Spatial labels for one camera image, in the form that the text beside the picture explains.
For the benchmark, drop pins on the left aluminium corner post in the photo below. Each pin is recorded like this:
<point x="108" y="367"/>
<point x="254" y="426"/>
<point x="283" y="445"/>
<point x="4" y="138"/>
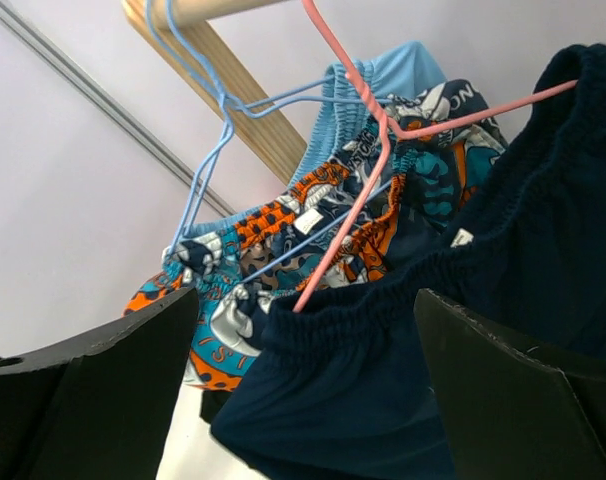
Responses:
<point x="81" y="81"/>

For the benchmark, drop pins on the wooden clothes rack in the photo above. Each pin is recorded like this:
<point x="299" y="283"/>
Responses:
<point x="273" y="139"/>

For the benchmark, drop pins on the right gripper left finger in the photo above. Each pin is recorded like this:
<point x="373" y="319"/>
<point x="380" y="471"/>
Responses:
<point x="97" y="405"/>

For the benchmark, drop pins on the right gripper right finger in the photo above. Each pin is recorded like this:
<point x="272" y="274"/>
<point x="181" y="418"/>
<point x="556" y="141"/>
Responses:
<point x="512" y="407"/>

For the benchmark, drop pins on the colourful patterned shorts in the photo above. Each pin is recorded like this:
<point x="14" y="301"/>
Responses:
<point x="240" y="269"/>

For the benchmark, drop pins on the blue hanger of patterned shorts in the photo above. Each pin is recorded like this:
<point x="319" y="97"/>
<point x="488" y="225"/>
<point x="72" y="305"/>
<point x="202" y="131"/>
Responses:
<point x="264" y="107"/>

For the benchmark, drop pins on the light blue shorts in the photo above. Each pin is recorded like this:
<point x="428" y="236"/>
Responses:
<point x="406" y="70"/>

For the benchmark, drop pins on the navy blue shorts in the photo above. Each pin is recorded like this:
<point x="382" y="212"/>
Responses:
<point x="341" y="389"/>

